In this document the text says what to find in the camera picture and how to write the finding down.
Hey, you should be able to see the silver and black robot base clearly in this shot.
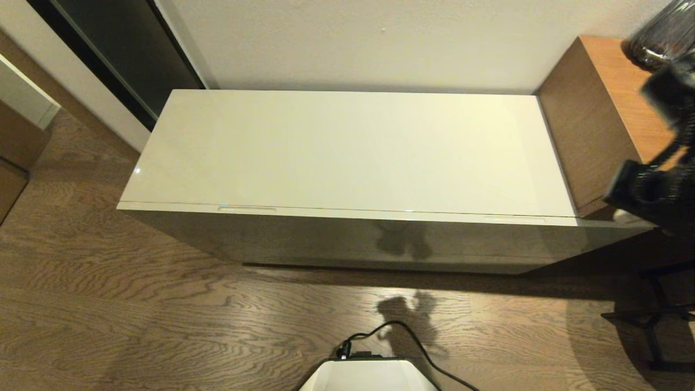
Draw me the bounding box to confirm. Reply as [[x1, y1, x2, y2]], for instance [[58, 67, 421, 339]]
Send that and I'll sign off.
[[298, 357, 440, 391]]

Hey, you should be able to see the glossy white drawer cabinet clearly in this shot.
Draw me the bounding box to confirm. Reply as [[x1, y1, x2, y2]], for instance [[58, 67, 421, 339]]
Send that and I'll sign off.
[[117, 90, 655, 275]]

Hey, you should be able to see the brown wooden side cabinet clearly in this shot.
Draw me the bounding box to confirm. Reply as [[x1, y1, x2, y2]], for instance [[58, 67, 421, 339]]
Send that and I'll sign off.
[[536, 35, 695, 220]]

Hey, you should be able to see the dark glass vase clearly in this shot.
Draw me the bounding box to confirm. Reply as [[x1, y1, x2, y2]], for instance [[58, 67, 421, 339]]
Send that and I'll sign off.
[[622, 0, 695, 71]]

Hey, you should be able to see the dark door panel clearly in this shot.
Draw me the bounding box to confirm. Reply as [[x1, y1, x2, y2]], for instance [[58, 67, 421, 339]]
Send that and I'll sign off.
[[27, 0, 207, 134]]

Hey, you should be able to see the brown and white furniture piece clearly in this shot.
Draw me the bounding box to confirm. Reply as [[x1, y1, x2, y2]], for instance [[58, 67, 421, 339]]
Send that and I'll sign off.
[[0, 54, 60, 223]]

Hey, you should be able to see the black base cable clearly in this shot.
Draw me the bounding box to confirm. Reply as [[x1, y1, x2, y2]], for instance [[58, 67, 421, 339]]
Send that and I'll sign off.
[[337, 320, 481, 391]]

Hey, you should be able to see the white door frame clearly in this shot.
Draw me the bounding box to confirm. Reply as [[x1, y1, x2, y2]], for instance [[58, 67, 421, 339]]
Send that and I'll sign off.
[[0, 0, 153, 155]]

